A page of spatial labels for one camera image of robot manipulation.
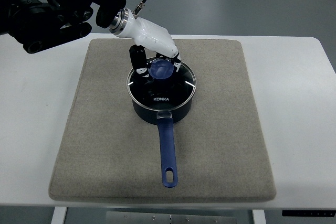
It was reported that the beige felt mat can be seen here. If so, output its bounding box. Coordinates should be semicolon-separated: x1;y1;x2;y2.
49;39;276;204

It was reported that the metal table crossbar plate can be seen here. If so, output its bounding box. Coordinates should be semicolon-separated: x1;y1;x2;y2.
105;211;237;224

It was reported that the white right table leg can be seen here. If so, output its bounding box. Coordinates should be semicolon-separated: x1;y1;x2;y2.
252;209;266;224

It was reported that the dark saucepan with blue handle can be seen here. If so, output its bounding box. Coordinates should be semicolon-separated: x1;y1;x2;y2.
132;97;192;188

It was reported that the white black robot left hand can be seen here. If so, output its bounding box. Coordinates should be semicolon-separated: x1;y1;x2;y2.
110;14;182;71

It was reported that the white left table leg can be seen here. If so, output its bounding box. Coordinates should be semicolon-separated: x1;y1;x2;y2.
51;207;68;224

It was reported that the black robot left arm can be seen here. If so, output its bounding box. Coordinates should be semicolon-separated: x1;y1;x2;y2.
1;0;147;54

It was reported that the white table leg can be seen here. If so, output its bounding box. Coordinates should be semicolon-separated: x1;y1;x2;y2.
252;209;266;224
51;207;68;224

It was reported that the black table control panel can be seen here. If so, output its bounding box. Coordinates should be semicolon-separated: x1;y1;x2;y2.
281;210;335;218

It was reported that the glass pot lid blue knob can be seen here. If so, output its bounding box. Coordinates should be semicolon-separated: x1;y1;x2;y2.
127;58;196;111

